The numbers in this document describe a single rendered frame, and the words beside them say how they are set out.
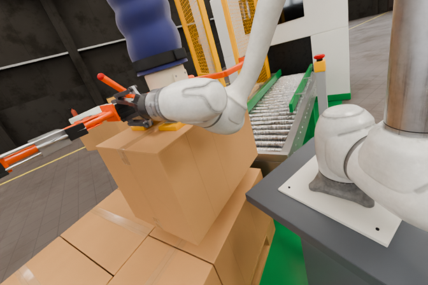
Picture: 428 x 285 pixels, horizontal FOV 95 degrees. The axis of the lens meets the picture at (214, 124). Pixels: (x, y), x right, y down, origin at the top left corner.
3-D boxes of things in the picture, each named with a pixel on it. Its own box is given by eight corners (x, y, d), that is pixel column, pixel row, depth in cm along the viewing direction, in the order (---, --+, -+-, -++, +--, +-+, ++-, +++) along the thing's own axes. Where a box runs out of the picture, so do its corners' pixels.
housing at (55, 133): (64, 142, 58) (56, 128, 56) (73, 143, 54) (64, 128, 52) (36, 155, 53) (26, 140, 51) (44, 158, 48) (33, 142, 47)
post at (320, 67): (324, 172, 177) (314, 60, 141) (333, 173, 173) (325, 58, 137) (323, 177, 172) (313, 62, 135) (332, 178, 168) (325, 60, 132)
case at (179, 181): (204, 149, 138) (186, 96, 124) (258, 154, 114) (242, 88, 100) (135, 217, 94) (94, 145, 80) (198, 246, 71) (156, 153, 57)
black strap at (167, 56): (163, 63, 97) (160, 55, 96) (199, 53, 83) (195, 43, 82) (124, 76, 81) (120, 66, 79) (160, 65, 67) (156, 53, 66)
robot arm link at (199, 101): (151, 118, 46) (188, 129, 57) (204, 114, 38) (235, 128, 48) (158, 76, 49) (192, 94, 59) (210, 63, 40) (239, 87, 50)
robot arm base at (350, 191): (385, 165, 69) (385, 151, 67) (373, 209, 56) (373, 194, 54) (327, 155, 82) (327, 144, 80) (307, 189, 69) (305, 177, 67)
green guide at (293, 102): (310, 69, 298) (309, 63, 295) (318, 68, 293) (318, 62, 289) (289, 112, 179) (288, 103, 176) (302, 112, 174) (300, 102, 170)
